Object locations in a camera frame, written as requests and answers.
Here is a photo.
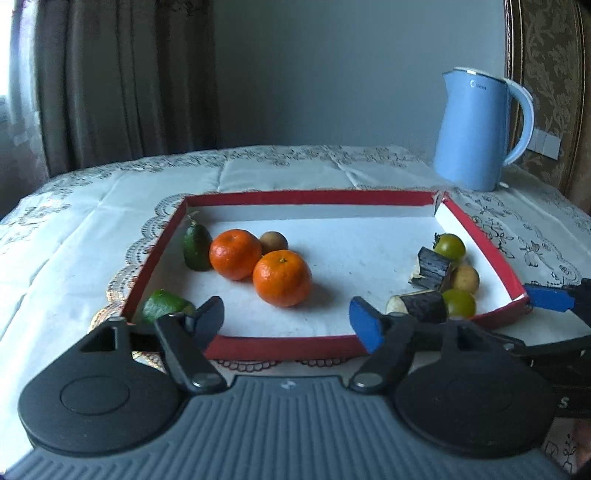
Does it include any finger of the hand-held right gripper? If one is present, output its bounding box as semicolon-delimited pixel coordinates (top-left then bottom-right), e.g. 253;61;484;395
503;333;591;360
525;278;591;326

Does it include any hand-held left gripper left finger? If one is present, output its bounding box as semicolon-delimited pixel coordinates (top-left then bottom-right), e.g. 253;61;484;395
81;295;229;395

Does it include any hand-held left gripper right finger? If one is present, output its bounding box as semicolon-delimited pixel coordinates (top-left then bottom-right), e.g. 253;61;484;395
348;295;528;396

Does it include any green cucumber piece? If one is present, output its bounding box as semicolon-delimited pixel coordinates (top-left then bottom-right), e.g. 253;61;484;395
141;289;197;324

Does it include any dark eggplant piece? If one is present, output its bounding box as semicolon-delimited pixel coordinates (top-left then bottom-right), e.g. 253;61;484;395
409;247;455;292
386;291;448;324

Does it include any orange mandarin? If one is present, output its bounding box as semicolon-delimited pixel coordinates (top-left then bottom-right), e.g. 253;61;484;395
252;249;313;308
209;229;263;281

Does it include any red cardboard box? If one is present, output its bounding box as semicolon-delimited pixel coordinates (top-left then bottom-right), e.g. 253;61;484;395
121;189;532;361

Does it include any dark green avocado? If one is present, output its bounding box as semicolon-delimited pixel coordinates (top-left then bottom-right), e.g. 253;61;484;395
182;218;214;272

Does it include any small tan potato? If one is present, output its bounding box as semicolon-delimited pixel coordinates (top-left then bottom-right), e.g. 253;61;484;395
450;264;481;295

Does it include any brown longan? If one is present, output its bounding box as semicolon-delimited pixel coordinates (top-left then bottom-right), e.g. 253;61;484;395
259;231;289;256

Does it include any green tomato with stem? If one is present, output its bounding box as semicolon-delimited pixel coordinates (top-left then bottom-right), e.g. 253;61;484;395
433;233;467;261

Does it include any blue electric kettle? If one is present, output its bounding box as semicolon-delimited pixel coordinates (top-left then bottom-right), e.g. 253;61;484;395
433;67;536;192

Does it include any patterned upholstered chair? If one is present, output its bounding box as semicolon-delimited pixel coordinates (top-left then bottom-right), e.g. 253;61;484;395
503;0;591;199

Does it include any brown curtain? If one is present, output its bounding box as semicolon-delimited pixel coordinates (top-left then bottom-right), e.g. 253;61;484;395
9;0;220;178

